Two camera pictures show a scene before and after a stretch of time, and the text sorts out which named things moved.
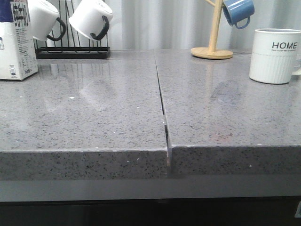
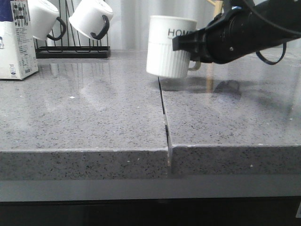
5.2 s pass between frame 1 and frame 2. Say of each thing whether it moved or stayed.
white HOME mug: moved
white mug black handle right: stayed
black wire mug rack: stayed
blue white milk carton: stayed
